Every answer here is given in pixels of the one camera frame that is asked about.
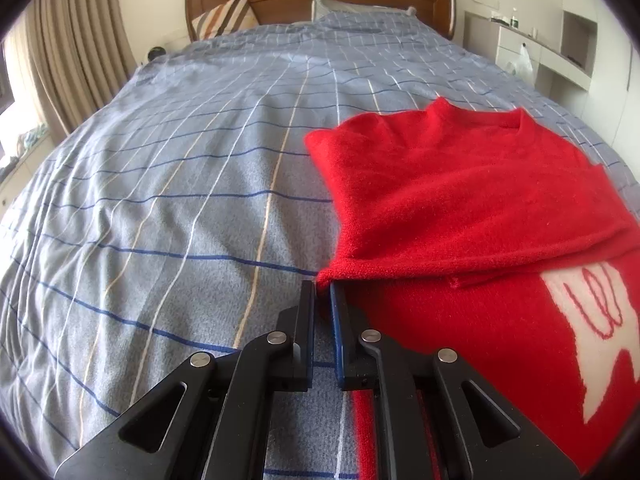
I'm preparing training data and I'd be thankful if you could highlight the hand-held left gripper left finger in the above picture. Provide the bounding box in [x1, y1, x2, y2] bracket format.
[52, 281, 315, 480]

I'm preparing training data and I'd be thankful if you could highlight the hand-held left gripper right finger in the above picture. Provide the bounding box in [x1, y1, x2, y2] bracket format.
[330, 284, 582, 480]

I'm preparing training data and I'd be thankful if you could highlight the red knit sweater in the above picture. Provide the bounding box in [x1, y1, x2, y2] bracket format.
[304, 97, 640, 480]

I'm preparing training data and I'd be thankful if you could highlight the bed with blue checked cover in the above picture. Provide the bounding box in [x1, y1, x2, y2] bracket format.
[0, 10, 640, 480]

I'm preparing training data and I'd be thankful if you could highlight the white plastic bag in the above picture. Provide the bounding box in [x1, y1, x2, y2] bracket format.
[502, 45, 536, 83]

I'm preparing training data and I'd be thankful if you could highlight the striped pillow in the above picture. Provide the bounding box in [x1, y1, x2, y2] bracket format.
[191, 0, 261, 41]

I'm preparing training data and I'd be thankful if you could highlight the grey pillow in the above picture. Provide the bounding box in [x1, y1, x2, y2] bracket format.
[311, 0, 418, 23]

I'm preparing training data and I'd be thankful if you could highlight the clutter on window sill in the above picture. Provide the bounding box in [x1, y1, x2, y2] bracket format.
[0, 127, 51, 176]

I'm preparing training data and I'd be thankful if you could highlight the white desk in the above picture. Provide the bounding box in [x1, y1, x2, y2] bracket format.
[465, 10, 598, 92]

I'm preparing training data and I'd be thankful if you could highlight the beige curtain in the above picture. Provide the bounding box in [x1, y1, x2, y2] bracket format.
[0, 0, 138, 136]

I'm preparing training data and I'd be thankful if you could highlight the white wardrobe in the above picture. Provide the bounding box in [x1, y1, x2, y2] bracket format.
[592, 0, 640, 141]

